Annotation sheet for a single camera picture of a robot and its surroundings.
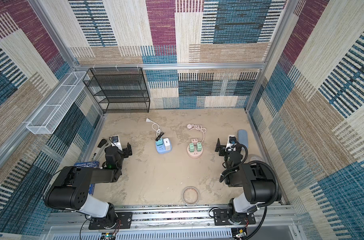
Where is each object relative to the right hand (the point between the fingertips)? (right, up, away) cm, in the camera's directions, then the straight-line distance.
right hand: (227, 140), depth 90 cm
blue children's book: (-78, -14, 0) cm, 80 cm away
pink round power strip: (-18, -9, +4) cm, 20 cm away
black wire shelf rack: (-72, +34, +19) cm, 82 cm away
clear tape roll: (-22, -29, -9) cm, 37 cm away
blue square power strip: (-39, -6, +5) cm, 40 cm away
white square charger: (-36, -1, +2) cm, 36 cm away
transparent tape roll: (+16, -10, -1) cm, 19 cm away
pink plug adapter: (-19, -1, +4) cm, 19 cm away
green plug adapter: (-21, -5, +2) cm, 21 cm away
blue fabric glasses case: (+14, 0, +11) cm, 17 cm away
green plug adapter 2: (-16, -4, +2) cm, 17 cm away
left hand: (-64, -1, +2) cm, 64 cm away
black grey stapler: (-78, -5, +6) cm, 78 cm away
